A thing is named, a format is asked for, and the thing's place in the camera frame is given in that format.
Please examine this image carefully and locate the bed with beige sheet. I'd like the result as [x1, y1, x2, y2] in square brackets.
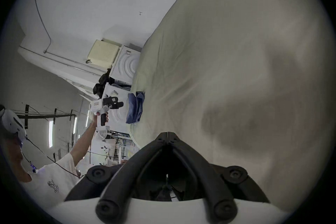
[129, 0, 332, 218]

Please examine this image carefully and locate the blue garment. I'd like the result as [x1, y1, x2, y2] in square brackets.
[125, 91, 145, 124]

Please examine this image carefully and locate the person's left hand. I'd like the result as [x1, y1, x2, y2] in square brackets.
[88, 111, 102, 129]

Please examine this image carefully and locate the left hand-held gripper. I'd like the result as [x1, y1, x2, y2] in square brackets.
[89, 96, 124, 141]

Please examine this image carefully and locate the white head-worn camera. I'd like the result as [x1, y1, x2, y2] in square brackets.
[0, 109, 28, 145]

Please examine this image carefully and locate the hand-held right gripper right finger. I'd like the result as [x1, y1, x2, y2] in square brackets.
[167, 132, 271, 220]

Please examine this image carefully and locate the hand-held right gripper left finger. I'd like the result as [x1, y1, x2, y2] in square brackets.
[64, 132, 167, 220]

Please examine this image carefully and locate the person's body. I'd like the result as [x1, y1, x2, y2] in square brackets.
[0, 105, 84, 211]

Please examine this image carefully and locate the person's left forearm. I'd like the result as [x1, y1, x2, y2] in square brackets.
[69, 123, 98, 166]

